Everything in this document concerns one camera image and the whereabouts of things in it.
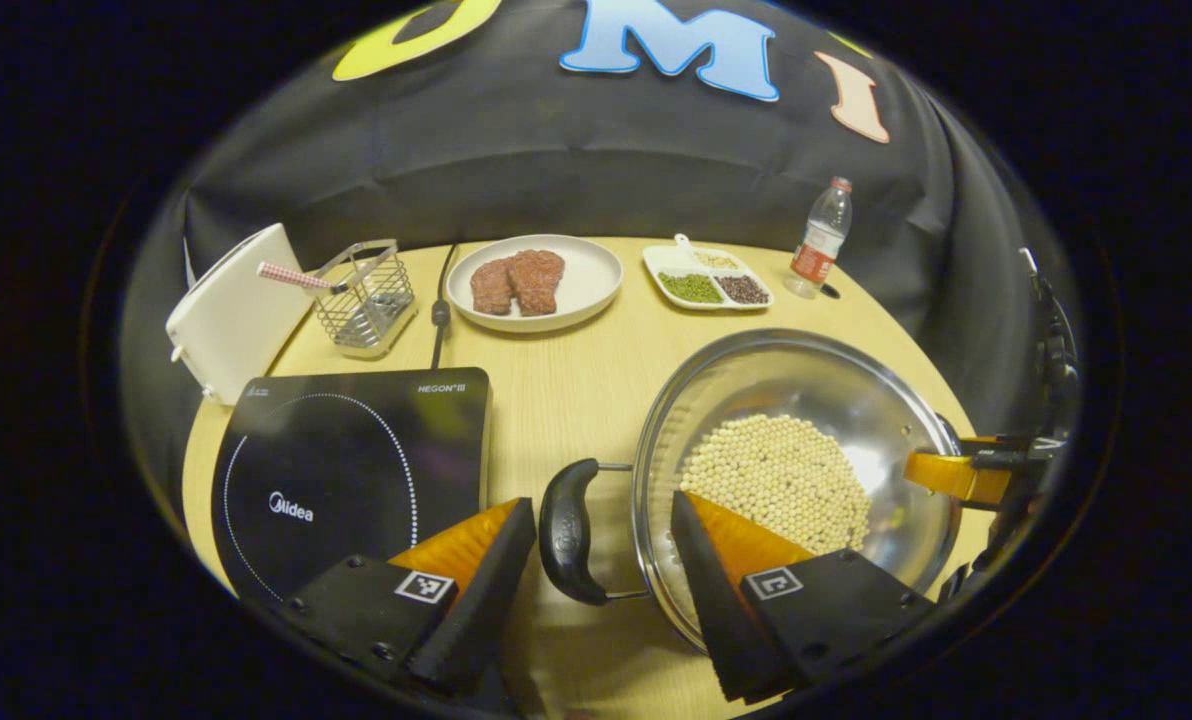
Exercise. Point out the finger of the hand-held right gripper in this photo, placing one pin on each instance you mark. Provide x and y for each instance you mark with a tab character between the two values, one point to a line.
946	475

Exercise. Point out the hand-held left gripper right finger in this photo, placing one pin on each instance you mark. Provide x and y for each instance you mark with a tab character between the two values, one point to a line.
706	600

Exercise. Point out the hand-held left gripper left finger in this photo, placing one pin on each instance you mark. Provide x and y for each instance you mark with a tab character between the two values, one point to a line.
486	590

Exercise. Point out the stainless steel pot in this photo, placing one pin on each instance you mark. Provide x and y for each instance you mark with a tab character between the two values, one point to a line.
806	380

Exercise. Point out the black induction cooktop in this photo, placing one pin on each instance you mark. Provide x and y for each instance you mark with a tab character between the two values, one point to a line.
356	460

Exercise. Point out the pile of soybeans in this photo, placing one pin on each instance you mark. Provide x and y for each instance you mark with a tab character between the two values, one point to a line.
776	470

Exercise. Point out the clear plastic water bottle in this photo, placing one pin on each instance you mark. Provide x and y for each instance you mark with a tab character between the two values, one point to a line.
818	245

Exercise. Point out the dark red beans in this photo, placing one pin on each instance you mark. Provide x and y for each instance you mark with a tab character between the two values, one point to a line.
744	290

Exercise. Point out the brown meat slice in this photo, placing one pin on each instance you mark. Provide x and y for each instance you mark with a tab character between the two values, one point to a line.
538	280
491	288

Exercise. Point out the green mung beans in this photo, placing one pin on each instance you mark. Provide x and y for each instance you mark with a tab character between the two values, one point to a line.
691	288

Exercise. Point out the pale yellow beans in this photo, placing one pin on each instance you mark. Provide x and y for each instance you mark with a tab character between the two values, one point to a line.
716	260

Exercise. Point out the round white plate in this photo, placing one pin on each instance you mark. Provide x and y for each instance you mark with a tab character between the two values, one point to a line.
591	275

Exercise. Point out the white divided dish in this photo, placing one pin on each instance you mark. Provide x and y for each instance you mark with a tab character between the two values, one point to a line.
661	260

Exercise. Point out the white toaster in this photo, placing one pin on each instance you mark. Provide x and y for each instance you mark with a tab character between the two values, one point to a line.
236	320

